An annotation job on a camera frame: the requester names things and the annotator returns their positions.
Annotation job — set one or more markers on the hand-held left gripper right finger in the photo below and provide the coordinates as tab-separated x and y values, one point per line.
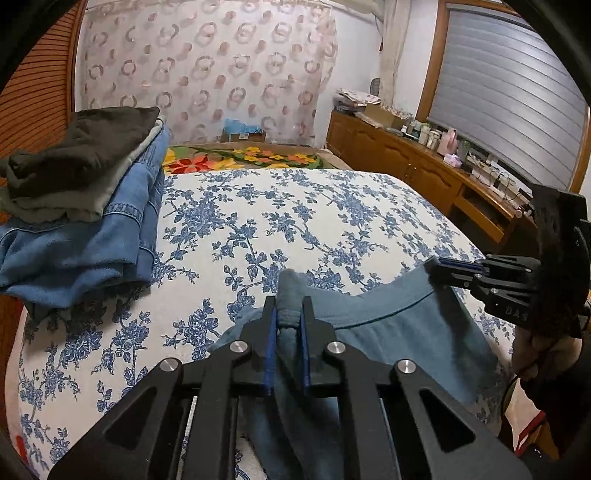
304	355

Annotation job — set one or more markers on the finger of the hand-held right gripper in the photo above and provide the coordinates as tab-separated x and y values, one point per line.
450	278
459	264

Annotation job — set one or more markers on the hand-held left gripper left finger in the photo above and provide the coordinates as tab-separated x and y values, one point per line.
270	350

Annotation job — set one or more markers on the blue-grey t-shirt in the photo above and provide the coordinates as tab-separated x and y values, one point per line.
406	332

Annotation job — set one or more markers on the person's right forearm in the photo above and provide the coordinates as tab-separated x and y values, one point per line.
570	415

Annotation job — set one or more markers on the person's right hand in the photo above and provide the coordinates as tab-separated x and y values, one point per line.
549	353

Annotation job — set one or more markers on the white power strip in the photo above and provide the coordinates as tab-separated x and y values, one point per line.
485	173

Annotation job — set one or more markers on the pink toiletry item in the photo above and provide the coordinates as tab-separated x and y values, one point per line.
449	141

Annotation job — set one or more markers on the wooden sideboard cabinet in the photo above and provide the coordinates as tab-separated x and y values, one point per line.
392	152

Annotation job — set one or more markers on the white blue floral quilt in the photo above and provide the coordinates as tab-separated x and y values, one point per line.
258	217

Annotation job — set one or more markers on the row of white bottles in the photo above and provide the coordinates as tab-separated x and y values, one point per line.
425	134

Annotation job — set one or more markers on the open cardboard box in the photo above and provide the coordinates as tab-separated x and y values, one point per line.
383	115

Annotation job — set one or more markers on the small grey fan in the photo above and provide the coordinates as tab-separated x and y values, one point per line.
376	86

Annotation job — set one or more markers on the brown flowered blanket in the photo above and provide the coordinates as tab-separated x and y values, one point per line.
207	161

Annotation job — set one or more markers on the folded blue jeans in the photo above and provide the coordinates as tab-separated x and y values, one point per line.
92	249

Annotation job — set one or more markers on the labelled flat cardboard box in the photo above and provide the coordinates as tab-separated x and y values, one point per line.
242	136

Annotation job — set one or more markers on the blue plastic bag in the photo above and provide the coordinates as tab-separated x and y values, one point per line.
240	125

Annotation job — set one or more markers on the sheer white window curtain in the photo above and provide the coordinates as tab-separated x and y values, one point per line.
392	46

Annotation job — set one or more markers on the folded grey-green garment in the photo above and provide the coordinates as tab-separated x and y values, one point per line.
69	203

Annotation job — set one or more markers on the folded dark brown garment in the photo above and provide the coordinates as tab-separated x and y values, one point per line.
92	138

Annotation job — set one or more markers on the circle-patterned curtain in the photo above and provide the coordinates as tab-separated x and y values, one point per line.
207	46

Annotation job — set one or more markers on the wooden louvered wardrobe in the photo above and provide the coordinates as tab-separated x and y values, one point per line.
37	106

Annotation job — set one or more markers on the wooden window frame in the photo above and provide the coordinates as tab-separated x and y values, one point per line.
434	69

